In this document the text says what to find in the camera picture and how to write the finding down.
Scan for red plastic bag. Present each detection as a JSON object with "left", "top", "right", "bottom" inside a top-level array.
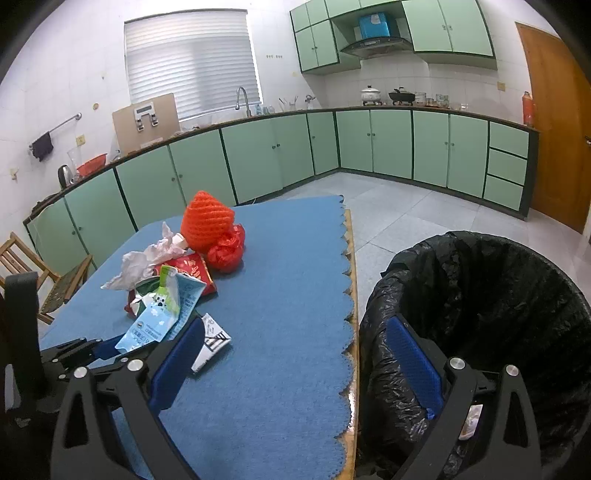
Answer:
[{"left": 205, "top": 224, "right": 246, "bottom": 274}]

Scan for wooden chair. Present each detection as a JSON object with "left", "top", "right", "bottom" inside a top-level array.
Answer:
[{"left": 0, "top": 232, "right": 95, "bottom": 326}]

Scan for blue box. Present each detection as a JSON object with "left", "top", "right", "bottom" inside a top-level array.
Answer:
[{"left": 359, "top": 14, "right": 391, "bottom": 40}]

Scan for brown wooden door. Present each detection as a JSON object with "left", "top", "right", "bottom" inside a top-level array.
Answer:
[{"left": 516, "top": 21, "right": 591, "bottom": 234}]

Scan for orange foam fruit net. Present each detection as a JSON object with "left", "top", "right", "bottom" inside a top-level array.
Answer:
[{"left": 181, "top": 191, "right": 236, "bottom": 252}]

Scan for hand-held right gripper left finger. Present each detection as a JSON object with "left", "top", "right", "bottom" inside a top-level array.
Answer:
[{"left": 50, "top": 316, "right": 206, "bottom": 480}]

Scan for green white crumpled carton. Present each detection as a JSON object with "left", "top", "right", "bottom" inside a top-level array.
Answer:
[{"left": 131, "top": 276, "right": 181, "bottom": 319}]

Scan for steel towel bar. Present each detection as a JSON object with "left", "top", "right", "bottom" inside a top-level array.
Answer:
[{"left": 30, "top": 112, "right": 83, "bottom": 148}]

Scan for green base cabinet run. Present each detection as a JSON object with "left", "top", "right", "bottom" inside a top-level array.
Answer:
[{"left": 23, "top": 108, "right": 541, "bottom": 278}]

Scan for black range hood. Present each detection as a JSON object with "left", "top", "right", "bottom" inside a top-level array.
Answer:
[{"left": 340, "top": 38, "right": 414, "bottom": 60}]

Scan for brown cardboard sheet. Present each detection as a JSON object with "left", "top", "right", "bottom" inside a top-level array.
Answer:
[{"left": 112, "top": 93, "right": 181, "bottom": 155}]

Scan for white window blind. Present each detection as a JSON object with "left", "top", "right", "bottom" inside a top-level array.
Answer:
[{"left": 124, "top": 9, "right": 262, "bottom": 123}]

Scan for green wall cabinets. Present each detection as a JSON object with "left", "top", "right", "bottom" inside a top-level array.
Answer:
[{"left": 290, "top": 0, "right": 498, "bottom": 75}]

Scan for red plastic basin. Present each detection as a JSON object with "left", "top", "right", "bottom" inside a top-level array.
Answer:
[{"left": 76, "top": 154, "right": 108, "bottom": 178}]

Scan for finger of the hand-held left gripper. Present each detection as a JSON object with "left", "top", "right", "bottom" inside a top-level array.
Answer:
[{"left": 40, "top": 336, "right": 134, "bottom": 376}]

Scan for crumpled white tissue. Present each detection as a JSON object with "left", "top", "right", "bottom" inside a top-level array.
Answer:
[{"left": 102, "top": 222, "right": 188, "bottom": 291}]

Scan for wooden table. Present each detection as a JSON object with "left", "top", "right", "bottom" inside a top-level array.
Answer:
[{"left": 339, "top": 209, "right": 362, "bottom": 480}]

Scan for bin with black liner bag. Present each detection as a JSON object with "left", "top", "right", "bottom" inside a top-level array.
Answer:
[{"left": 358, "top": 231, "right": 591, "bottom": 480}]

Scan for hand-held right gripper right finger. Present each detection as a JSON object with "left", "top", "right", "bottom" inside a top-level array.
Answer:
[{"left": 386, "top": 316, "right": 542, "bottom": 480}]

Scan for red snack wrapper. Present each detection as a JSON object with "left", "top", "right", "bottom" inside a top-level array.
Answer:
[{"left": 124, "top": 253, "right": 218, "bottom": 319}]

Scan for blue white milk carton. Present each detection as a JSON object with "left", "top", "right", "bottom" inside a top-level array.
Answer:
[{"left": 115, "top": 265, "right": 207, "bottom": 354}]

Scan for white black striped packet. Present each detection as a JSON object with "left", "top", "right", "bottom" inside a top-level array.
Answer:
[{"left": 191, "top": 313, "right": 230, "bottom": 374}]

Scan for blue felt table mat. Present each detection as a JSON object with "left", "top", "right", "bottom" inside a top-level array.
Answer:
[{"left": 39, "top": 195, "right": 358, "bottom": 480}]

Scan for dark hanging towel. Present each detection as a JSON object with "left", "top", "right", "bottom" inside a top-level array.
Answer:
[{"left": 31, "top": 131, "right": 54, "bottom": 162}]

